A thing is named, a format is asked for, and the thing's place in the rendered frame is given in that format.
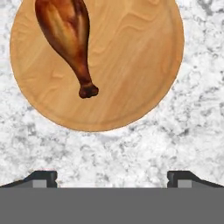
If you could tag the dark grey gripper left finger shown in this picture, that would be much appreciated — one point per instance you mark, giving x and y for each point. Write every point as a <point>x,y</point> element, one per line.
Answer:
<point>43,176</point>

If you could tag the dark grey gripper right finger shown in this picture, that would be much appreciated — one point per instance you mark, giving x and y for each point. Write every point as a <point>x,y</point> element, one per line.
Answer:
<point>180,176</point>

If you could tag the brown chicken drumstick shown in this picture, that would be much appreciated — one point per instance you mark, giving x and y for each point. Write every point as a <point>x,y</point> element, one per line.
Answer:
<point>65,32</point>

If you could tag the round wooden plate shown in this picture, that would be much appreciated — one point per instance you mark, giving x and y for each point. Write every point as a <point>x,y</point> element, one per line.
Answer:
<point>131,64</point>

